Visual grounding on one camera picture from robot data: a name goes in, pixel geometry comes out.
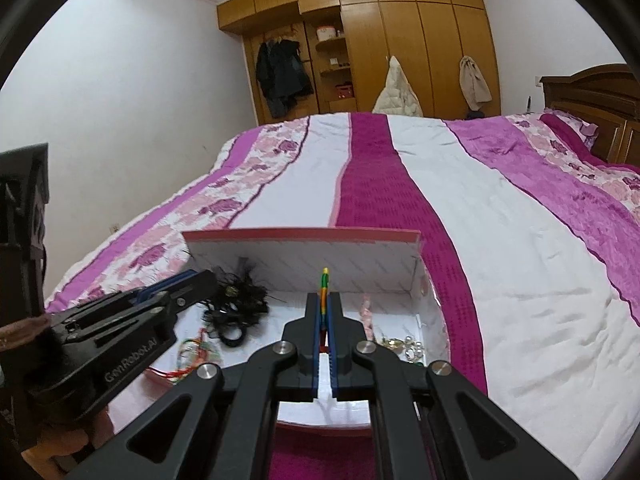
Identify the pink floral quilted blanket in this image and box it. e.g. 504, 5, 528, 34
45, 110, 640, 480

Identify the cream padded jacket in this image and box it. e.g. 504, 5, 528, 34
372, 56, 423, 118

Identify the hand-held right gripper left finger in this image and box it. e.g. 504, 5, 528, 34
65, 292, 321, 480

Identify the green bead flower bracelet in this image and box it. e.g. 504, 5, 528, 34
175, 327, 223, 378

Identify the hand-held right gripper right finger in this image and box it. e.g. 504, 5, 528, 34
327, 292, 578, 480

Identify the multicoloured woven string bracelet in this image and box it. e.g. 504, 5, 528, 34
318, 267, 331, 347

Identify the person's left hand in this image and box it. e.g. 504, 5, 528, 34
22, 402, 117, 475

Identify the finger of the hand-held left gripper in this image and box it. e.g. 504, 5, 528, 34
132, 269, 200, 303
167, 270, 219, 313

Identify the dark wooden headboard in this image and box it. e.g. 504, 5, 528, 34
540, 64, 640, 173

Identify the wooden wardrobe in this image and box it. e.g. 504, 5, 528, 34
216, 0, 502, 126

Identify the black feather hair clip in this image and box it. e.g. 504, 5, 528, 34
200, 257, 273, 348

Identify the pink beaded hair clip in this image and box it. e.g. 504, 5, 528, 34
359, 296, 376, 343

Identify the dark hanging coat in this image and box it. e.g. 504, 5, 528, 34
256, 37, 315, 118

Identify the magenta pillow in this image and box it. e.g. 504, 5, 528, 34
542, 108, 601, 149

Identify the beige hanging cloth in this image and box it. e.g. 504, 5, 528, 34
459, 55, 493, 111

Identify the red cardboard box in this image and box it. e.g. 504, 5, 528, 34
145, 229, 451, 433

